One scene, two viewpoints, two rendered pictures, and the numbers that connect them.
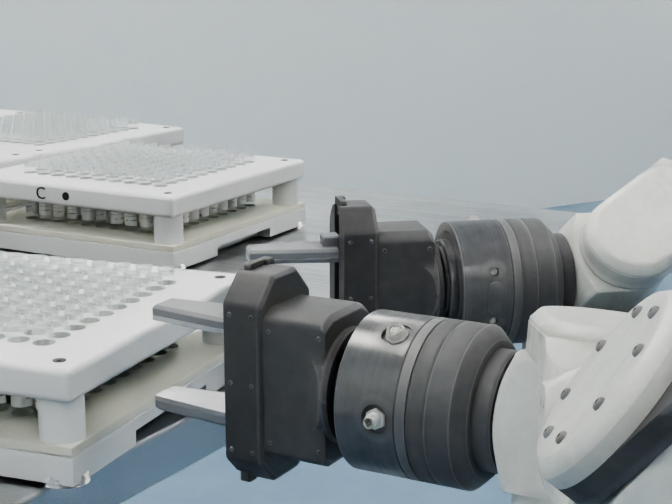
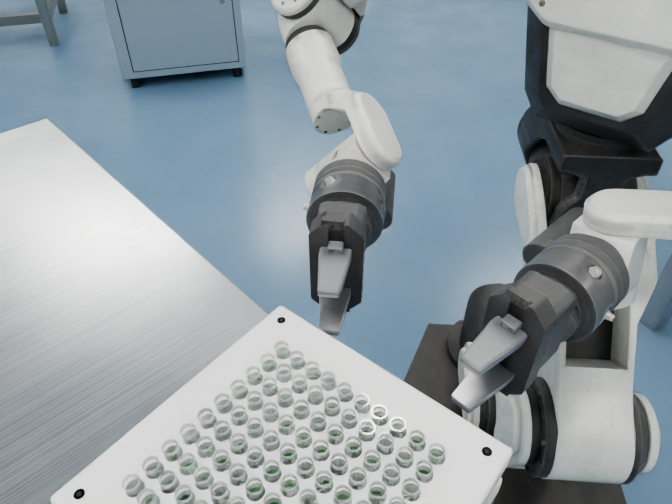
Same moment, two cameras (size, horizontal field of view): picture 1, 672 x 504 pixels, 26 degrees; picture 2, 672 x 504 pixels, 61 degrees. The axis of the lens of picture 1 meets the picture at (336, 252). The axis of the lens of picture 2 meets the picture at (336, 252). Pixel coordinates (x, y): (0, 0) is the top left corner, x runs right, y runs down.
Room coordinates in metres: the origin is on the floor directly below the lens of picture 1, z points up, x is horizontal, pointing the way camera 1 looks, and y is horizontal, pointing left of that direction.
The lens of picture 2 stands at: (0.84, 0.41, 1.30)
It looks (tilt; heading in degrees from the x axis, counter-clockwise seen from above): 41 degrees down; 288
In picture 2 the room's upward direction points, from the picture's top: straight up
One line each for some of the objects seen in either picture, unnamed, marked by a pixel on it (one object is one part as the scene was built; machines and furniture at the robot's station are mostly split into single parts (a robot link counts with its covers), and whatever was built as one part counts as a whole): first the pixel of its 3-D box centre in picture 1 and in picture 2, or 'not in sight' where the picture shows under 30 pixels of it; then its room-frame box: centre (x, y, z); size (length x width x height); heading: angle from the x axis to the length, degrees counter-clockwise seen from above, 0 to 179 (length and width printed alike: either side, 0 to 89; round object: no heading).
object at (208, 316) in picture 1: (205, 309); (492, 343); (0.81, 0.08, 0.93); 0.06 x 0.03 x 0.02; 61
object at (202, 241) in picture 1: (143, 222); not in sight; (1.47, 0.20, 0.84); 0.24 x 0.24 x 0.02; 62
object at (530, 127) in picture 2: not in sight; (571, 153); (0.72, -0.45, 0.82); 0.28 x 0.13 x 0.18; 103
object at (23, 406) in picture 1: (20, 383); (420, 491); (0.84, 0.19, 0.87); 0.01 x 0.01 x 0.07
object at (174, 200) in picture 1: (141, 176); not in sight; (1.47, 0.20, 0.89); 0.25 x 0.24 x 0.02; 152
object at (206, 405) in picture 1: (207, 411); (480, 387); (0.81, 0.08, 0.87); 0.06 x 0.03 x 0.02; 61
